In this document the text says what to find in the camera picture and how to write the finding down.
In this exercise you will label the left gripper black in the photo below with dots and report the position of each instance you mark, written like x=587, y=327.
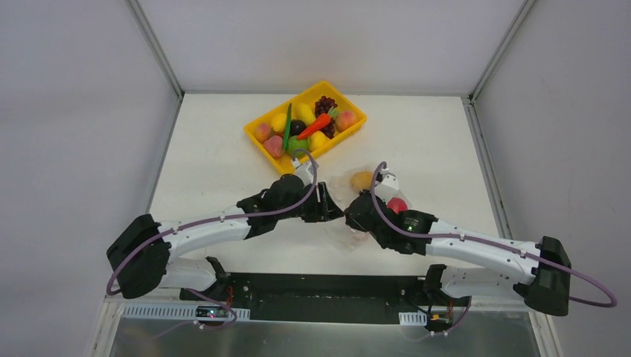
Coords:
x=321, y=209

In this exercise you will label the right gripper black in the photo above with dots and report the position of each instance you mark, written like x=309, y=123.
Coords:
x=359, y=216

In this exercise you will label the clear zip top bag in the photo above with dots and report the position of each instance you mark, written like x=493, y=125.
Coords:
x=350, y=191

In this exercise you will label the green cabbage ball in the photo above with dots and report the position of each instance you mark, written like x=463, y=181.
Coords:
x=297, y=147

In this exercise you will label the orange carrot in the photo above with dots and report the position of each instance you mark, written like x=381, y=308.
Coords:
x=320, y=122

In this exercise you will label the peach from bag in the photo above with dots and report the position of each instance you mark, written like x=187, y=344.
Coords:
x=345, y=120

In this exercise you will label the green bean pod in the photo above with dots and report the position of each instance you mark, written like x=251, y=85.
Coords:
x=286, y=134

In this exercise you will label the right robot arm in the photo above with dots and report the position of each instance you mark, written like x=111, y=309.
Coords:
x=536, y=272

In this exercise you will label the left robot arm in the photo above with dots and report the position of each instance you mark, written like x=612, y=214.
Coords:
x=148, y=254

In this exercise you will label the yellow orange potato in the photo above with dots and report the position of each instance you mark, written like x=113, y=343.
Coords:
x=360, y=181

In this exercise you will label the red apple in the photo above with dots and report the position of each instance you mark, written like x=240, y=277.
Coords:
x=397, y=205

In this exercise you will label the yellow pepper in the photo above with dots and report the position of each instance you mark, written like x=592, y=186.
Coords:
x=317, y=140

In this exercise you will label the pink peach in tray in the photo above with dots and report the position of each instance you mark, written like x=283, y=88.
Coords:
x=274, y=146

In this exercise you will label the yellow mango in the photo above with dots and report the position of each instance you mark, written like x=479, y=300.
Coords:
x=305, y=113

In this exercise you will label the yellow lemon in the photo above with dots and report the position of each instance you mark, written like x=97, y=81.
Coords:
x=278, y=123

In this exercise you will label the small peach tray corner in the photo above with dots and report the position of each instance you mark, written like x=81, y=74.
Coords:
x=263, y=132

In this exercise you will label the purple grape bunch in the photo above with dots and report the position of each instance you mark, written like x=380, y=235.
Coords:
x=327, y=105

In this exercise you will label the yellow plastic tray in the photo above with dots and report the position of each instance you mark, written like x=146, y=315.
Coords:
x=284, y=164

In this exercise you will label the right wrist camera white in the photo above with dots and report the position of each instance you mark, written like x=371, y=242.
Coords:
x=387, y=185

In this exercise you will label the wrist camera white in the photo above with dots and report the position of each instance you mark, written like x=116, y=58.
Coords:
x=307, y=171
x=387, y=185

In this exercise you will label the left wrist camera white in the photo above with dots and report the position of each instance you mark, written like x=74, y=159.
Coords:
x=307, y=171

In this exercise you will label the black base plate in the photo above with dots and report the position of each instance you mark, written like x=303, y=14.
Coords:
x=325, y=298

